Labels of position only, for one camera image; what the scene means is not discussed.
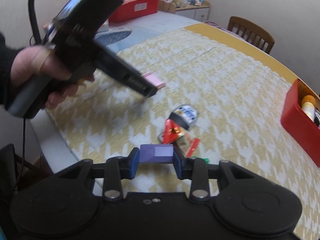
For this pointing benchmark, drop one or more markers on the white yellow plastic bottle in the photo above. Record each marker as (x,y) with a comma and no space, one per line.
(309,111)

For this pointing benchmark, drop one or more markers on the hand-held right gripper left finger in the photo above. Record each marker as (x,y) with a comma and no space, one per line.
(135,163)

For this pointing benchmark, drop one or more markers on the red storage box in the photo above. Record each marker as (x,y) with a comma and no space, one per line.
(135,10)

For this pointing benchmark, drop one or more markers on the orange fruit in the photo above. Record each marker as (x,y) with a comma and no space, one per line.
(308,100)

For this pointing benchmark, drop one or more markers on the wooden side table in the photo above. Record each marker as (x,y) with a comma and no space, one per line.
(195,11)

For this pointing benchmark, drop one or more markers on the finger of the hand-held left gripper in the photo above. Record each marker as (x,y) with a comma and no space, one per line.
(135,80)

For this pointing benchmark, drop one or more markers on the brown wooden chair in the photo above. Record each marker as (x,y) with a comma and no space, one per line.
(250,33)

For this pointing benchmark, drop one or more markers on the pink cloth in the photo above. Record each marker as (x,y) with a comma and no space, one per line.
(215,25)

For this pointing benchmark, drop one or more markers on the red candy wrapper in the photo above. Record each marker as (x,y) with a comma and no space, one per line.
(171,131)

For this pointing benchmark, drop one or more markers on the clear red snack packet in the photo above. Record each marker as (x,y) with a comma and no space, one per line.
(185,142)

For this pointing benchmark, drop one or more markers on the red metal tin box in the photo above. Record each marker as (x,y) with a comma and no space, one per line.
(295,127)

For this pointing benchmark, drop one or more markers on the grey white round container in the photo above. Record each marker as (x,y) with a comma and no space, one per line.
(182,116)

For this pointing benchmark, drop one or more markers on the person's left hand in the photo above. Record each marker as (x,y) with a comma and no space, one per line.
(30,65)

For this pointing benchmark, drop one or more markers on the pink striped notepad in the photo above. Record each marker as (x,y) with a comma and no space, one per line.
(155,80)

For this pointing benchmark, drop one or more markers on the yellow houndstooth tablecloth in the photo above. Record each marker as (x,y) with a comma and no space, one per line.
(212,80)

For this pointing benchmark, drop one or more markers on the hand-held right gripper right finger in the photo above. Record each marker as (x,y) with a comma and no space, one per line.
(178,165)

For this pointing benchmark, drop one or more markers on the white frame sunglasses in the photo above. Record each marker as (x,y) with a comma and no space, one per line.
(317,118)

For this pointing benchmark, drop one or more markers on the purple plastic toy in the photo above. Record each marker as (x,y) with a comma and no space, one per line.
(156,153)

